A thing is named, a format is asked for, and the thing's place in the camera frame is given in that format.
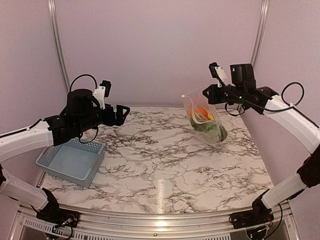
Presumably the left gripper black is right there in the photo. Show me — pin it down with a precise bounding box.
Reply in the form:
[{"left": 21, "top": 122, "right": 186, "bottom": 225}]
[{"left": 75, "top": 103, "right": 130, "bottom": 134}]

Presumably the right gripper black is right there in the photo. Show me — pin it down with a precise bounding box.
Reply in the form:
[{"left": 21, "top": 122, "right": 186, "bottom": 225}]
[{"left": 202, "top": 83, "right": 246, "bottom": 104}]

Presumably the clear zip top bag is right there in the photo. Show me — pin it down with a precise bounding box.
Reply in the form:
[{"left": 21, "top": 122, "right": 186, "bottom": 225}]
[{"left": 181, "top": 86, "right": 228, "bottom": 144}]

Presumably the light green fake fruit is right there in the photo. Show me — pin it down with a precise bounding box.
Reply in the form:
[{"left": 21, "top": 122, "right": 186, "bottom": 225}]
[{"left": 193, "top": 121, "right": 228, "bottom": 143}]

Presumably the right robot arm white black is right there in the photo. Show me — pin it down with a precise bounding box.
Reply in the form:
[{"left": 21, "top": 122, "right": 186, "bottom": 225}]
[{"left": 202, "top": 62, "right": 320, "bottom": 224}]

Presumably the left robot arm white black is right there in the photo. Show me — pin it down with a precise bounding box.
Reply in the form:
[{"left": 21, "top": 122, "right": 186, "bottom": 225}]
[{"left": 0, "top": 86, "right": 130, "bottom": 223}]

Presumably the fake orange fruit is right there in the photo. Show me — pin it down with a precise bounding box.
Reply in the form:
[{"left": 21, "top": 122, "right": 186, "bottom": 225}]
[{"left": 187, "top": 107, "right": 209, "bottom": 120}]

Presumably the light blue plastic basket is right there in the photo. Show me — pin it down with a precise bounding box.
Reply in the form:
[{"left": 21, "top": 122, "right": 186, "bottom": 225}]
[{"left": 35, "top": 138, "right": 105, "bottom": 188}]

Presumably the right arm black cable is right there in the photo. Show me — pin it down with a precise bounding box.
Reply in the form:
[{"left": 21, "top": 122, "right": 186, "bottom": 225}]
[{"left": 219, "top": 76, "right": 306, "bottom": 117}]

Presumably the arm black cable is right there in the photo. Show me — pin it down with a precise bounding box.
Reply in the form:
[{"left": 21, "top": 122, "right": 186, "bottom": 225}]
[
  {"left": 219, "top": 76, "right": 306, "bottom": 117},
  {"left": 69, "top": 74, "right": 99, "bottom": 145}
]

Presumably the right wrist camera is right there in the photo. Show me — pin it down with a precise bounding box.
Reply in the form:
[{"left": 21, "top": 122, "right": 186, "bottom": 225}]
[{"left": 208, "top": 62, "right": 228, "bottom": 88}]

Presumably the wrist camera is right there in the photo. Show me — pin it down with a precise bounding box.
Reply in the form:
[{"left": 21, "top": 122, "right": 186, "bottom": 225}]
[
  {"left": 93, "top": 80, "right": 112, "bottom": 110},
  {"left": 208, "top": 62, "right": 228, "bottom": 88}
]

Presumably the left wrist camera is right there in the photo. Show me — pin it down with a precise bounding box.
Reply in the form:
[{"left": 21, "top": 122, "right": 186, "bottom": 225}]
[{"left": 93, "top": 80, "right": 112, "bottom": 110}]

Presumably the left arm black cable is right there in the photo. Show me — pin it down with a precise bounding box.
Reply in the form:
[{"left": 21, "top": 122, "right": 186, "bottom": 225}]
[{"left": 69, "top": 74, "right": 99, "bottom": 145}]

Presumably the right aluminium frame post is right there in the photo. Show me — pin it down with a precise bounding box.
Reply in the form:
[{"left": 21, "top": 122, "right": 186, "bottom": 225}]
[{"left": 250, "top": 0, "right": 270, "bottom": 68}]

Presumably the aluminium frame post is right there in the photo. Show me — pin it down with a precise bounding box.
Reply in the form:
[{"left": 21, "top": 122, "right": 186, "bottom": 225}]
[
  {"left": 250, "top": 0, "right": 270, "bottom": 68},
  {"left": 48, "top": 0, "right": 71, "bottom": 94}
]

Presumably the front aluminium rail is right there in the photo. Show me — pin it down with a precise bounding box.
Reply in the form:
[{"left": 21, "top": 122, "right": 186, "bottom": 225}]
[{"left": 14, "top": 202, "right": 293, "bottom": 240}]

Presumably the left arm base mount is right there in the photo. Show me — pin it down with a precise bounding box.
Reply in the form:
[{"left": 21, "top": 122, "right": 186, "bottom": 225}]
[{"left": 36, "top": 188, "right": 80, "bottom": 228}]

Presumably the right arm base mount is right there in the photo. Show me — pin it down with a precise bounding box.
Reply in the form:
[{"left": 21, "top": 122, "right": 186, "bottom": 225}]
[{"left": 228, "top": 190, "right": 274, "bottom": 229}]

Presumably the left aluminium frame post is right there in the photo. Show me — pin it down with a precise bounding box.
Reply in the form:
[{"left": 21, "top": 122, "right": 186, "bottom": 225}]
[{"left": 48, "top": 0, "right": 71, "bottom": 94}]

